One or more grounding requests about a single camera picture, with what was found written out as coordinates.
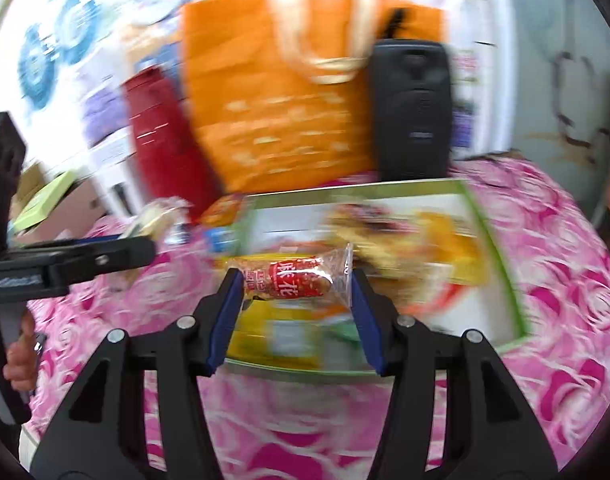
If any yellow barcode snack pack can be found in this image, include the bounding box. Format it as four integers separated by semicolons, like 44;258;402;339
416;210;487;286

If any large yellow snack bag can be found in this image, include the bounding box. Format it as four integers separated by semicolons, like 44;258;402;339
226;299;331;371

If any yellow popcorn snack pack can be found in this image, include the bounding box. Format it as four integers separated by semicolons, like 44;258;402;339
324;204;436;281

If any red sausage snack pack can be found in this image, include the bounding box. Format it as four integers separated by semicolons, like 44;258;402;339
224;244;354;307

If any person left hand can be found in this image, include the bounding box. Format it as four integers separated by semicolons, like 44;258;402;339
3;310;38;392

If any pink rose tablecloth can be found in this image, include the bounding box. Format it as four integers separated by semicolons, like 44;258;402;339
22;158;610;479

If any brown cardboard box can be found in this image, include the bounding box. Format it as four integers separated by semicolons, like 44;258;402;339
10;162;106;244

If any green cardboard box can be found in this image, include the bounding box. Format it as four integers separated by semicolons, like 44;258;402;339
228;179;529;382

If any white red snack pack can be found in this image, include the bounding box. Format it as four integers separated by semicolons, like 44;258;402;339
120;196;192;246

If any red thermos jug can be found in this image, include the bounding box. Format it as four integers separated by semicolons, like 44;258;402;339
124;66;221;224

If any blue small snack pack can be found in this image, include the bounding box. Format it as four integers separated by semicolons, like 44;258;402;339
204;226;240;256

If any orange yellow snack pack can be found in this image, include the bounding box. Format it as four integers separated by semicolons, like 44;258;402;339
200;194;244;229

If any orange tote bag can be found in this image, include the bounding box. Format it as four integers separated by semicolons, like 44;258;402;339
181;0;447;193

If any black speaker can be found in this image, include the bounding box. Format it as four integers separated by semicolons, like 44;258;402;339
368;39;454;181

